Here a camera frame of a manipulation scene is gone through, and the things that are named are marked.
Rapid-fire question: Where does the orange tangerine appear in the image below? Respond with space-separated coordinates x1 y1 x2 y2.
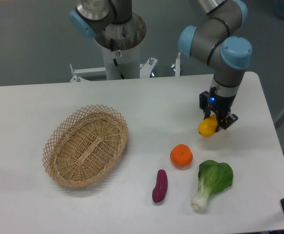
170 144 193 168

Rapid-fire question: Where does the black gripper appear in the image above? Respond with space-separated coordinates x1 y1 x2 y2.
199 84 238 133

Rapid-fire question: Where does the woven wicker basket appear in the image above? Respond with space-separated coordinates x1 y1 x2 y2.
42 105 128 188

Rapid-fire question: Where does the purple sweet potato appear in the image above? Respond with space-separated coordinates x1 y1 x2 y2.
152 169 168 203

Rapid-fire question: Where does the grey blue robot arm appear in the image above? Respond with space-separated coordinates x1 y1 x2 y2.
69 0 252 132

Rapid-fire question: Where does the white metal frame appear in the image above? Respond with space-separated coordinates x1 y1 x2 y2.
69 51 183 82

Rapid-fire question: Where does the green bok choy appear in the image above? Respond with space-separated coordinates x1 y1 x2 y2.
191 160 233 212

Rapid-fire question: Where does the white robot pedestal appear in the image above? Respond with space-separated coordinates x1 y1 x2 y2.
93 12 147 80

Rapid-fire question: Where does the yellow mango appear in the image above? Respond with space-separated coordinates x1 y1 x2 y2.
198 114 218 137

